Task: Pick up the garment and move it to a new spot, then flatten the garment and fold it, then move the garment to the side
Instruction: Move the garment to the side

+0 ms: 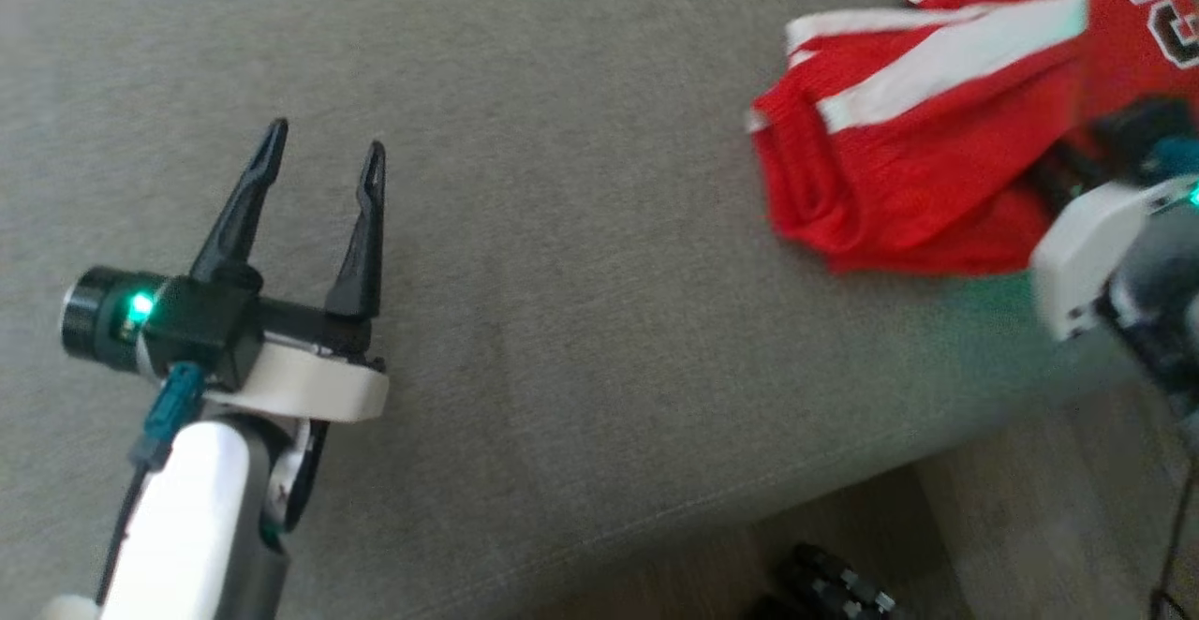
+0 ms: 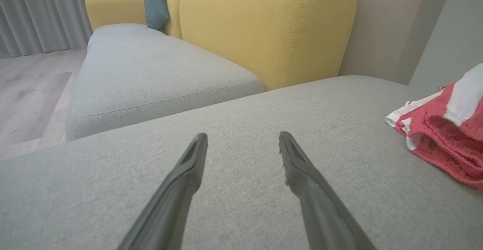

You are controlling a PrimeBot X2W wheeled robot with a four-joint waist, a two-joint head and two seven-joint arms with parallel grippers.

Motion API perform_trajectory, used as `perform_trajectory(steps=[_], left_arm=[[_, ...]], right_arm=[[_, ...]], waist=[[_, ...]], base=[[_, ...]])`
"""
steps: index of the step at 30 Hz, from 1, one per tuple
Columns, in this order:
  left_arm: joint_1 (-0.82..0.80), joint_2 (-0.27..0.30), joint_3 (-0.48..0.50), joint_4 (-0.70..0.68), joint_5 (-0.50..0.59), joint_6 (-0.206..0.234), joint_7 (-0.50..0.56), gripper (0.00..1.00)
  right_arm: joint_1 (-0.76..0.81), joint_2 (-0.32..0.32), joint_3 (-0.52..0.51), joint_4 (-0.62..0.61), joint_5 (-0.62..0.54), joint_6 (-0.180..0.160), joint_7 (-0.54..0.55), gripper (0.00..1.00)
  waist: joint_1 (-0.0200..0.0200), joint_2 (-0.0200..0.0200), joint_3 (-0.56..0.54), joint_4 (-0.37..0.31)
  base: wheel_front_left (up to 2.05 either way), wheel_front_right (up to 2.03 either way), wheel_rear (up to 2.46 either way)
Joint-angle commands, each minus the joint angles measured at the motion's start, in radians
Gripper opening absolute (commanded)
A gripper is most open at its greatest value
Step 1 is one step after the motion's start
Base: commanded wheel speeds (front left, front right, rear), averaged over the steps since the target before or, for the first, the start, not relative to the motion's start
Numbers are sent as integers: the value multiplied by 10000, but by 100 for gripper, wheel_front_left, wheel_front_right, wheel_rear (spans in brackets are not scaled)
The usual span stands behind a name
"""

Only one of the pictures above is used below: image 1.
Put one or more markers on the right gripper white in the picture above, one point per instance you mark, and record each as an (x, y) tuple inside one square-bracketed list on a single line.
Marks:
[(1087, 255)]

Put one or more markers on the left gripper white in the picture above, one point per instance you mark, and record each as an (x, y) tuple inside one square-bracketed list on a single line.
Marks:
[(318, 386)]

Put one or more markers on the red white-sleeved Bulls jersey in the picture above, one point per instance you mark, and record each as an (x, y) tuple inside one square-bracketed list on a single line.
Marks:
[(890, 180)]

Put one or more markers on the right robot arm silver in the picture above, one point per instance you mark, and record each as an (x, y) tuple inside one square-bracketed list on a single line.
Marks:
[(1161, 273)]

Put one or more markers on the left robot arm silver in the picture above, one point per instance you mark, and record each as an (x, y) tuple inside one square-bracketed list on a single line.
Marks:
[(187, 526)]

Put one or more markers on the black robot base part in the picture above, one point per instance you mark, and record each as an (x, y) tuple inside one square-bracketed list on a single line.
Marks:
[(824, 583)]

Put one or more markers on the large grey sofa ottoman cushion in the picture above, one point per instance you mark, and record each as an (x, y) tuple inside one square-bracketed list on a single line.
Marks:
[(562, 227)]

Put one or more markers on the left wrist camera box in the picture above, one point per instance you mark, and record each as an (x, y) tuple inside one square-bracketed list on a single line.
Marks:
[(201, 330)]

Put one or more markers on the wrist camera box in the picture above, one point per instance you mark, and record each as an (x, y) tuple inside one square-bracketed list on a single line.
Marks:
[(1143, 128), (201, 330)]

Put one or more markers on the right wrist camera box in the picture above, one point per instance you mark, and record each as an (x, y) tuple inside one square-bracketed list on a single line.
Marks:
[(1143, 128)]

